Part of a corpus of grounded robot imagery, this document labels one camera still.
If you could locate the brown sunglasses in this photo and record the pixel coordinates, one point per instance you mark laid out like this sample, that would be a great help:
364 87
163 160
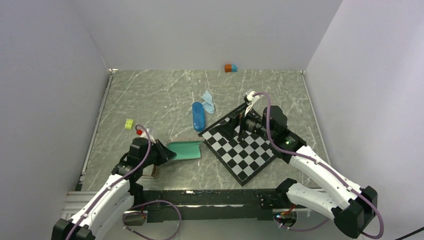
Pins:
149 172

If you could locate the blue glasses case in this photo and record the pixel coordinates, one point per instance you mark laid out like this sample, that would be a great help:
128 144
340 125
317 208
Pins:
198 117

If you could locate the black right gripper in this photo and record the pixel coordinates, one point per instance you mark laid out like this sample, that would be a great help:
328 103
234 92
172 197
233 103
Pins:
228 128

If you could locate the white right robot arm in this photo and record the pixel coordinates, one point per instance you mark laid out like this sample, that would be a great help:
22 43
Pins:
350 206

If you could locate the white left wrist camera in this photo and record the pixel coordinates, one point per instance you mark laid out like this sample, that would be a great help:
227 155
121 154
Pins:
147 132

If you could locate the light blue cloth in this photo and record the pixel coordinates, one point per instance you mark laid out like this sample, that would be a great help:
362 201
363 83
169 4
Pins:
208 103

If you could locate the brown brick block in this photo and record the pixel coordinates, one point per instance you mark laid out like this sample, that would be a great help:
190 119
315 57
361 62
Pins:
185 150

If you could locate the orange block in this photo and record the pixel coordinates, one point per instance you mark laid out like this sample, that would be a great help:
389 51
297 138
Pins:
228 68

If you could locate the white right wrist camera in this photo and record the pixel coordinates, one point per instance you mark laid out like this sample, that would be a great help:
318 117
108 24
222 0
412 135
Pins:
251 97

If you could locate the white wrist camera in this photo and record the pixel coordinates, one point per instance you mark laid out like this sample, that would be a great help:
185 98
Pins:
147 132
251 97

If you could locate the lime green toy brick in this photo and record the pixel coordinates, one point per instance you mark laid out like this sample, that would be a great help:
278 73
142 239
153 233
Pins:
129 124

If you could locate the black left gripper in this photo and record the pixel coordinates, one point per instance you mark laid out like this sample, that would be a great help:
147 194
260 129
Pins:
164 154

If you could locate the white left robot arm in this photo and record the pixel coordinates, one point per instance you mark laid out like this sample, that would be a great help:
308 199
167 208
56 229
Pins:
119 193

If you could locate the black base frame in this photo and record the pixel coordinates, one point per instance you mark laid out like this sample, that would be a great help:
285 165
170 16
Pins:
219 204

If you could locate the black white chessboard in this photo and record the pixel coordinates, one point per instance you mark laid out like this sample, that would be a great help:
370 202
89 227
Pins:
243 159

